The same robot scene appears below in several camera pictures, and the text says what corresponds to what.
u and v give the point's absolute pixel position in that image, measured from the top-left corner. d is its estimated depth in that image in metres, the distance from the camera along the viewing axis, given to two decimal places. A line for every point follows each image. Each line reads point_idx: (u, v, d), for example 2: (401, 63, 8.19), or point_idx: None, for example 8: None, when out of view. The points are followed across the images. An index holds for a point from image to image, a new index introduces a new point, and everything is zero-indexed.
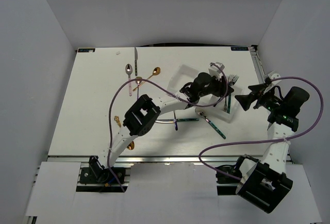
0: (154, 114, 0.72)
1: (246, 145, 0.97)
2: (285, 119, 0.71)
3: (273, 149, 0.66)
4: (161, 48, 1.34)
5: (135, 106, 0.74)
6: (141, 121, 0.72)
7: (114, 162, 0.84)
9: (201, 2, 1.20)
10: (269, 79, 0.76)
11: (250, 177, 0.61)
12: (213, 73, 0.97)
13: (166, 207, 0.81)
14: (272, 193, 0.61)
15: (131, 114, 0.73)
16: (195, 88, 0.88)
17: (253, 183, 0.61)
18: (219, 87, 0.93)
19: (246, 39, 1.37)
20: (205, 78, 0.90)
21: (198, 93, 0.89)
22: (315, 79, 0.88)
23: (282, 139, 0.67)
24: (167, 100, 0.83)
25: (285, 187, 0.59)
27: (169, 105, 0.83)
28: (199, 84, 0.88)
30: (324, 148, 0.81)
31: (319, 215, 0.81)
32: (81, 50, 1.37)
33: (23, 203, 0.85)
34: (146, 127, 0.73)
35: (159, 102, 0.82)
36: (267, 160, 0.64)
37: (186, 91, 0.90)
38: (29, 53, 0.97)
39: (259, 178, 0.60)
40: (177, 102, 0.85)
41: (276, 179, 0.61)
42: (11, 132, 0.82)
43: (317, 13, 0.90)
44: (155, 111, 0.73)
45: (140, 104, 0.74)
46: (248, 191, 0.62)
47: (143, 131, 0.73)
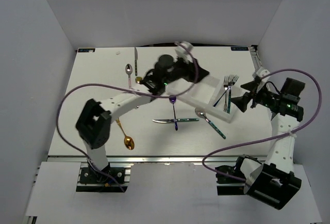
0: (102, 122, 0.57)
1: (245, 145, 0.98)
2: (289, 108, 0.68)
3: (278, 146, 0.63)
4: (161, 48, 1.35)
5: (82, 116, 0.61)
6: (92, 131, 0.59)
7: (102, 163, 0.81)
9: (201, 2, 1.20)
10: (259, 78, 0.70)
11: (257, 178, 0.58)
12: (179, 56, 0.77)
13: (166, 207, 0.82)
14: (280, 190, 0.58)
15: (80, 126, 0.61)
16: (158, 75, 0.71)
17: (259, 184, 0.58)
18: (188, 70, 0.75)
19: (246, 38, 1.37)
20: (168, 61, 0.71)
21: (162, 81, 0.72)
22: (315, 79, 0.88)
23: (288, 133, 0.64)
24: (121, 99, 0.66)
25: (294, 186, 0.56)
27: (125, 104, 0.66)
28: (162, 69, 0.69)
30: (324, 148, 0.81)
31: (319, 215, 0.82)
32: (81, 50, 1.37)
33: (23, 203, 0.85)
34: (99, 136, 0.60)
35: (110, 104, 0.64)
36: (273, 161, 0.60)
37: (148, 81, 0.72)
38: (28, 53, 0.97)
39: (265, 179, 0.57)
40: (137, 98, 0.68)
41: (284, 177, 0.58)
42: (11, 132, 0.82)
43: (316, 13, 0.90)
44: (102, 117, 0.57)
45: (86, 112, 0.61)
46: (255, 190, 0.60)
47: (99, 141, 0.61)
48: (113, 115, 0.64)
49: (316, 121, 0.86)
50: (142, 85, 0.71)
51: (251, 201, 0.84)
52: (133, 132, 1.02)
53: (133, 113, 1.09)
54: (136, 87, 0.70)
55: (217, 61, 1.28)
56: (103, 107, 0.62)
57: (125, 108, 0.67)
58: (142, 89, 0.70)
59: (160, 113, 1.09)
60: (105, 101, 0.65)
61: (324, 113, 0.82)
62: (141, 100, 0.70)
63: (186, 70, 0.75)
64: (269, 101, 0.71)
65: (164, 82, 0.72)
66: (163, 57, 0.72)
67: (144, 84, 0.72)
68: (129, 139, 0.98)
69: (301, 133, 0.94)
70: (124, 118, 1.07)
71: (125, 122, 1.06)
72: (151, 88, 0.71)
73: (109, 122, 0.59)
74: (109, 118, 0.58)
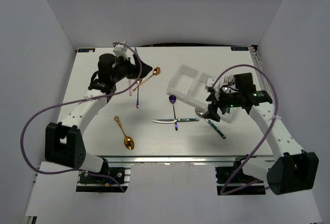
0: (73, 138, 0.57)
1: (246, 145, 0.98)
2: (256, 97, 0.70)
3: (276, 133, 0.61)
4: (161, 48, 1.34)
5: (49, 145, 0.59)
6: (68, 154, 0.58)
7: (98, 168, 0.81)
9: (201, 2, 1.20)
10: (211, 88, 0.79)
11: (282, 175, 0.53)
12: (118, 54, 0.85)
13: (166, 207, 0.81)
14: (304, 172, 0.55)
15: (53, 155, 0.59)
16: (105, 74, 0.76)
17: (287, 178, 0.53)
18: (131, 69, 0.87)
19: (246, 38, 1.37)
20: (110, 57, 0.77)
21: (111, 77, 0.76)
22: (315, 79, 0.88)
23: (275, 118, 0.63)
24: (80, 111, 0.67)
25: (313, 161, 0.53)
27: (86, 113, 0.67)
28: (108, 66, 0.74)
30: (324, 148, 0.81)
31: (319, 215, 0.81)
32: (81, 50, 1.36)
33: (24, 203, 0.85)
34: (79, 153, 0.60)
35: (72, 119, 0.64)
36: (283, 150, 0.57)
37: (96, 84, 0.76)
38: (28, 53, 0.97)
39: (291, 170, 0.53)
40: (95, 102, 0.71)
41: (300, 158, 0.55)
42: (11, 132, 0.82)
43: (317, 13, 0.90)
44: (71, 134, 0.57)
45: (51, 140, 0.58)
46: (287, 188, 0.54)
47: (78, 160, 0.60)
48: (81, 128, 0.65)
49: (315, 121, 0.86)
50: (93, 90, 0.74)
51: (251, 201, 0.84)
52: (133, 132, 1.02)
53: (133, 113, 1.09)
54: (88, 94, 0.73)
55: (217, 61, 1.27)
56: (66, 126, 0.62)
57: (89, 116, 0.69)
58: (95, 93, 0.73)
59: (160, 113, 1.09)
60: (65, 119, 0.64)
61: (324, 113, 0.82)
62: (99, 102, 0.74)
63: (130, 68, 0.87)
64: (236, 100, 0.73)
65: (113, 80, 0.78)
66: (104, 56, 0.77)
67: (94, 88, 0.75)
68: (129, 139, 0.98)
69: (301, 133, 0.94)
70: (124, 118, 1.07)
71: (125, 122, 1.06)
72: (102, 89, 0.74)
73: (79, 135, 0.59)
74: (78, 131, 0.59)
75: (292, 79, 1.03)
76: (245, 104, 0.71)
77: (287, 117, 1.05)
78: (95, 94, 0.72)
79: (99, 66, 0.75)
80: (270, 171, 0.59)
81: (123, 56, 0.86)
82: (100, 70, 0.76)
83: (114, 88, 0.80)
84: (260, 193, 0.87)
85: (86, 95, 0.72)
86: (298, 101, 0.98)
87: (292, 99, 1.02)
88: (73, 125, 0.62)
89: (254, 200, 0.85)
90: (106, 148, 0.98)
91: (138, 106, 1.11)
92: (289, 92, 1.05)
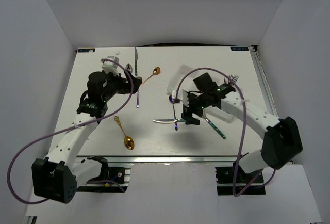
0: (61, 177, 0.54)
1: (246, 145, 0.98)
2: (219, 91, 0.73)
3: (252, 113, 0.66)
4: (161, 48, 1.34)
5: (36, 181, 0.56)
6: (56, 190, 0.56)
7: (97, 173, 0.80)
9: (201, 2, 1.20)
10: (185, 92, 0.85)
11: (274, 146, 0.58)
12: (108, 70, 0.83)
13: (166, 207, 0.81)
14: (290, 138, 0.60)
15: (41, 191, 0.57)
16: (95, 94, 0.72)
17: (279, 149, 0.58)
18: (122, 84, 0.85)
19: (246, 38, 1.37)
20: (100, 76, 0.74)
21: (101, 97, 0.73)
22: (315, 79, 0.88)
23: (244, 103, 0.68)
24: (67, 142, 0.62)
25: (292, 124, 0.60)
27: (74, 144, 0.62)
28: (98, 85, 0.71)
30: (324, 148, 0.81)
31: (319, 215, 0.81)
32: (81, 50, 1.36)
33: (24, 203, 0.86)
34: (68, 187, 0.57)
35: (60, 153, 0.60)
36: (264, 125, 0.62)
37: (86, 105, 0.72)
38: (28, 53, 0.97)
39: (278, 140, 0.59)
40: (84, 129, 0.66)
41: (282, 127, 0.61)
42: (11, 132, 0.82)
43: (316, 13, 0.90)
44: (59, 173, 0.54)
45: (38, 176, 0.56)
46: (285, 157, 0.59)
47: (68, 193, 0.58)
48: (69, 162, 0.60)
49: (315, 121, 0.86)
50: (81, 114, 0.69)
51: (251, 201, 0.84)
52: (133, 132, 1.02)
53: (133, 113, 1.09)
54: (76, 119, 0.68)
55: (217, 61, 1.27)
56: (53, 162, 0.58)
57: (78, 146, 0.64)
58: (83, 117, 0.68)
59: (160, 113, 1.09)
60: (51, 153, 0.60)
61: (323, 113, 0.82)
62: (89, 128, 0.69)
63: (121, 83, 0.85)
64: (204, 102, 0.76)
65: (103, 99, 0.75)
66: (94, 75, 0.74)
67: (83, 110, 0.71)
68: (129, 139, 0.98)
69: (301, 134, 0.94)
70: (124, 118, 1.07)
71: (125, 122, 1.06)
72: (92, 110, 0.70)
73: (68, 172, 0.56)
74: (66, 168, 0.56)
75: (292, 79, 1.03)
76: (214, 100, 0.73)
77: (287, 117, 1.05)
78: (83, 119, 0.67)
79: (88, 86, 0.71)
80: (263, 153, 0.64)
81: (113, 72, 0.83)
82: (89, 91, 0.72)
83: (105, 108, 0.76)
84: (260, 193, 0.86)
85: (75, 121, 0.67)
86: (297, 101, 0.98)
87: (292, 99, 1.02)
88: (61, 161, 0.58)
89: (254, 200, 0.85)
90: (106, 148, 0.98)
91: (138, 106, 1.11)
92: (289, 92, 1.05)
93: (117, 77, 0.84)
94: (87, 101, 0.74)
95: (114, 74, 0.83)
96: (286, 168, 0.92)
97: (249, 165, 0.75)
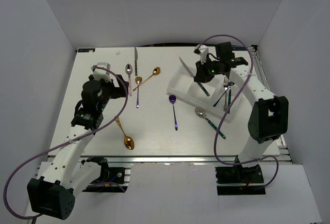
0: (57, 197, 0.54)
1: (240, 141, 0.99)
2: (232, 61, 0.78)
3: (251, 84, 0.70)
4: (161, 48, 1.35)
5: (33, 200, 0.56)
6: (53, 208, 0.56)
7: (97, 173, 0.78)
9: (201, 2, 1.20)
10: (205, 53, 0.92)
11: (260, 117, 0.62)
12: (100, 77, 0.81)
13: (165, 207, 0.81)
14: (277, 115, 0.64)
15: (39, 208, 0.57)
16: (90, 104, 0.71)
17: (263, 120, 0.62)
18: (115, 90, 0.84)
19: (246, 39, 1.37)
20: (95, 85, 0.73)
21: (96, 106, 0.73)
22: (315, 78, 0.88)
23: (250, 74, 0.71)
24: (62, 159, 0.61)
25: (283, 102, 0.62)
27: (69, 161, 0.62)
28: (93, 95, 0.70)
30: (325, 147, 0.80)
31: (319, 215, 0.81)
32: (81, 50, 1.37)
33: (23, 205, 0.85)
34: (66, 204, 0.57)
35: (54, 172, 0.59)
36: (258, 96, 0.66)
37: (80, 115, 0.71)
38: (28, 53, 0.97)
39: (264, 112, 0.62)
40: (79, 144, 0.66)
41: (273, 105, 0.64)
42: (11, 131, 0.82)
43: (316, 13, 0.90)
44: (55, 193, 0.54)
45: (35, 195, 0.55)
46: (266, 130, 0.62)
47: (66, 209, 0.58)
48: (65, 180, 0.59)
49: (316, 121, 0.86)
50: (76, 126, 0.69)
51: (250, 201, 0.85)
52: (132, 132, 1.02)
53: (133, 112, 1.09)
54: (71, 133, 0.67)
55: None
56: (48, 181, 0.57)
57: (73, 162, 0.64)
58: (78, 131, 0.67)
59: (160, 112, 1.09)
60: (46, 172, 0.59)
61: (324, 112, 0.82)
62: (85, 141, 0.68)
63: (113, 89, 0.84)
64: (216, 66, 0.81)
65: (99, 108, 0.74)
66: (87, 85, 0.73)
67: (78, 121, 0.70)
68: (129, 139, 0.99)
69: (301, 133, 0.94)
70: (124, 118, 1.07)
71: (125, 122, 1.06)
72: (87, 122, 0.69)
73: (64, 191, 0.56)
74: (62, 188, 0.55)
75: (292, 79, 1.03)
76: (224, 68, 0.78)
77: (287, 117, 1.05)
78: (79, 132, 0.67)
79: (83, 96, 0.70)
80: (249, 122, 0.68)
81: (104, 78, 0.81)
82: (83, 101, 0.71)
83: (100, 117, 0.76)
84: (260, 193, 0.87)
85: (68, 136, 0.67)
86: (297, 101, 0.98)
87: (291, 99, 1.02)
88: (55, 180, 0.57)
89: (254, 200, 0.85)
90: (106, 148, 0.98)
91: (138, 106, 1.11)
92: (289, 91, 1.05)
93: (110, 82, 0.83)
94: (81, 110, 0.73)
95: (106, 80, 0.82)
96: (285, 168, 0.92)
97: (249, 154, 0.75)
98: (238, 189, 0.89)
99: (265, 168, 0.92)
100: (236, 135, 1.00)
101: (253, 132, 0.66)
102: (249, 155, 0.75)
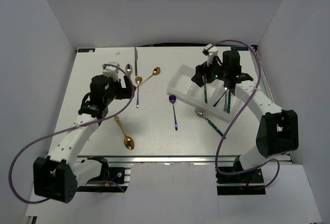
0: (62, 175, 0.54)
1: (241, 141, 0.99)
2: (237, 78, 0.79)
3: (257, 99, 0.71)
4: (161, 48, 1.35)
5: (38, 179, 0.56)
6: (56, 189, 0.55)
7: (98, 170, 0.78)
9: (201, 2, 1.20)
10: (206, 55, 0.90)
11: (268, 132, 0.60)
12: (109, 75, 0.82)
13: (165, 208, 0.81)
14: (286, 128, 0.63)
15: (43, 190, 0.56)
16: (97, 96, 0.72)
17: (272, 134, 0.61)
18: (121, 89, 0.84)
19: (246, 39, 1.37)
20: (104, 79, 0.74)
21: (103, 99, 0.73)
22: (315, 78, 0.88)
23: (254, 91, 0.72)
24: (69, 141, 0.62)
25: (293, 117, 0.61)
27: (76, 143, 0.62)
28: (101, 87, 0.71)
30: (325, 147, 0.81)
31: (319, 215, 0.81)
32: (81, 50, 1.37)
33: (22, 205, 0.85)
34: (69, 187, 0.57)
35: (61, 153, 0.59)
36: (265, 110, 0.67)
37: (87, 107, 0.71)
38: (28, 53, 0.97)
39: (273, 126, 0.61)
40: (85, 129, 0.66)
41: (280, 118, 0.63)
42: (11, 130, 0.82)
43: (316, 14, 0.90)
44: (60, 171, 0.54)
45: (40, 174, 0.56)
46: (275, 147, 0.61)
47: (69, 193, 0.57)
48: (71, 161, 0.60)
49: (315, 121, 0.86)
50: (83, 115, 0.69)
51: (250, 201, 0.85)
52: (133, 132, 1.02)
53: (133, 113, 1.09)
54: (78, 120, 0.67)
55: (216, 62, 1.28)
56: (54, 161, 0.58)
57: (79, 148, 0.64)
58: (85, 118, 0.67)
59: (160, 112, 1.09)
60: (53, 153, 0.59)
61: (324, 112, 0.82)
62: (91, 128, 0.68)
63: (120, 90, 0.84)
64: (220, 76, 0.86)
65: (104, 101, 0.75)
66: (96, 77, 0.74)
67: (85, 111, 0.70)
68: (129, 139, 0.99)
69: (301, 133, 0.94)
70: (124, 118, 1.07)
71: (125, 122, 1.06)
72: (94, 111, 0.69)
73: (69, 171, 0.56)
74: (67, 166, 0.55)
75: (292, 79, 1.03)
76: (229, 85, 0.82)
77: None
78: (85, 119, 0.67)
79: (92, 87, 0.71)
80: (257, 137, 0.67)
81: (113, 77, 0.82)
82: (92, 92, 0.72)
83: (105, 110, 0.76)
84: (260, 193, 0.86)
85: (76, 122, 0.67)
86: (297, 101, 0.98)
87: (292, 99, 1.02)
88: (62, 160, 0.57)
89: (254, 200, 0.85)
90: (107, 148, 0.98)
91: (138, 106, 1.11)
92: (289, 91, 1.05)
93: (117, 82, 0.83)
94: (88, 101, 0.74)
95: (114, 79, 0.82)
96: (286, 167, 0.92)
97: (249, 155, 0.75)
98: (238, 189, 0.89)
99: (265, 169, 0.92)
100: (237, 136, 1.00)
101: (261, 147, 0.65)
102: (250, 155, 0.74)
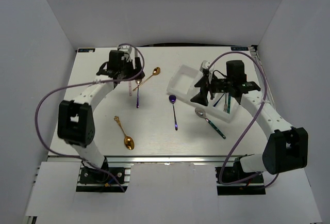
0: (85, 113, 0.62)
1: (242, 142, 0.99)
2: (244, 86, 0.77)
3: (265, 112, 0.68)
4: (161, 48, 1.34)
5: (62, 120, 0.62)
6: (79, 130, 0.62)
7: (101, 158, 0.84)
9: (201, 2, 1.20)
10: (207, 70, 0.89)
11: (277, 150, 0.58)
12: None
13: (165, 208, 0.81)
14: (295, 146, 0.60)
15: (65, 133, 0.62)
16: (114, 64, 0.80)
17: (281, 153, 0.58)
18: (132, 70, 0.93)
19: (246, 39, 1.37)
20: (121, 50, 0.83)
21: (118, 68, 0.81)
22: (315, 78, 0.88)
23: (263, 102, 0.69)
24: (90, 92, 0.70)
25: (303, 136, 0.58)
27: (96, 94, 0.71)
28: (118, 56, 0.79)
30: (325, 147, 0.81)
31: (319, 215, 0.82)
32: (81, 50, 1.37)
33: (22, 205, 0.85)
34: (89, 129, 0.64)
35: (83, 98, 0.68)
36: (274, 127, 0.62)
37: (104, 70, 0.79)
38: (28, 53, 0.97)
39: (283, 144, 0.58)
40: (103, 86, 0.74)
41: (290, 136, 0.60)
42: (11, 130, 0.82)
43: (316, 14, 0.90)
44: (83, 110, 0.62)
45: (64, 114, 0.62)
46: (283, 165, 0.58)
47: (88, 136, 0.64)
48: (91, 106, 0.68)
49: (315, 121, 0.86)
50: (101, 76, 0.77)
51: (251, 201, 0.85)
52: (133, 132, 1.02)
53: (133, 113, 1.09)
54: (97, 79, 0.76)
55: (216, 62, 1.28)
56: (78, 102, 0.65)
57: (96, 101, 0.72)
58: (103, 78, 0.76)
59: (160, 113, 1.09)
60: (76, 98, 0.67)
61: (324, 112, 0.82)
62: (107, 89, 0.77)
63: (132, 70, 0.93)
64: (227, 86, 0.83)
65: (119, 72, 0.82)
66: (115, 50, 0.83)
67: (102, 73, 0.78)
68: (129, 139, 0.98)
69: None
70: (124, 117, 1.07)
71: (125, 122, 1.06)
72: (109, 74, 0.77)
73: (91, 113, 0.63)
74: (90, 108, 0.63)
75: (292, 79, 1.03)
76: (235, 93, 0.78)
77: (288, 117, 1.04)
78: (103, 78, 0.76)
79: (110, 56, 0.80)
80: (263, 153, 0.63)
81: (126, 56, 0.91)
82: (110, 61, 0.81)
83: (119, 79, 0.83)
84: (261, 193, 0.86)
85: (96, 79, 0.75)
86: (297, 101, 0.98)
87: (292, 99, 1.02)
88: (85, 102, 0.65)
89: (254, 200, 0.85)
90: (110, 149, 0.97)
91: (138, 106, 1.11)
92: (289, 91, 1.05)
93: (130, 62, 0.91)
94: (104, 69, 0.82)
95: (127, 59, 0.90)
96: None
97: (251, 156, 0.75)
98: (237, 189, 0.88)
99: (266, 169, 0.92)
100: (237, 136, 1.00)
101: (267, 164, 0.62)
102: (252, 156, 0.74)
